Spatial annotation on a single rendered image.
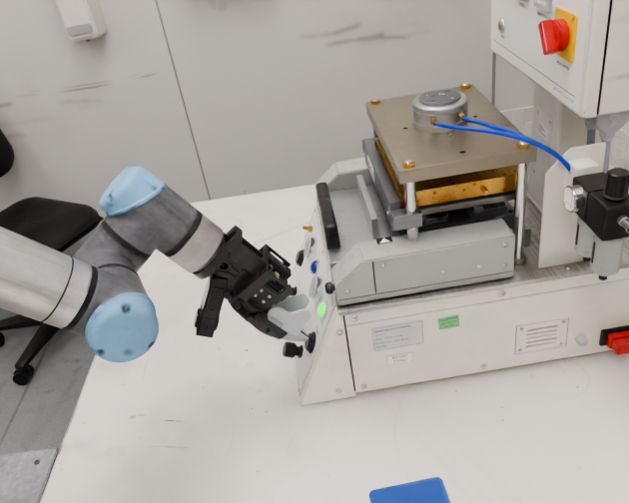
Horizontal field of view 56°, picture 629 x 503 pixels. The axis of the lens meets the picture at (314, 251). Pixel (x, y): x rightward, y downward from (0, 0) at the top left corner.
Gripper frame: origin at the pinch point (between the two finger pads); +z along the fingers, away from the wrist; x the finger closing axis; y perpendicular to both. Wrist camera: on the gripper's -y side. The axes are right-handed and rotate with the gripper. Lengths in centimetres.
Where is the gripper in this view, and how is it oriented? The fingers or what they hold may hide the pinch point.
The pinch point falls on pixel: (298, 336)
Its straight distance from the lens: 92.7
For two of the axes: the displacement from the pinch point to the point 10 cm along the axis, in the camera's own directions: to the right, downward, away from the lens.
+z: 6.8, 5.8, 4.4
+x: -0.9, -5.4, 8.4
